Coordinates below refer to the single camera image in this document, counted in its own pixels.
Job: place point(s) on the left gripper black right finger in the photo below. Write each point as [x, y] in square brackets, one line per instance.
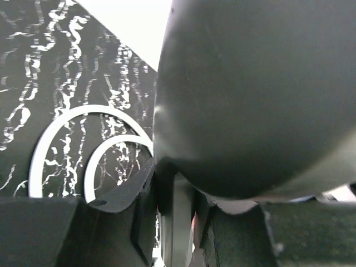
[308, 233]

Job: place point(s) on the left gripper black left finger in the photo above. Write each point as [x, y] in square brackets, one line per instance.
[117, 229]

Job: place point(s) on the grey shower head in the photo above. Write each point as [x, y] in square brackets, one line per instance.
[254, 104]

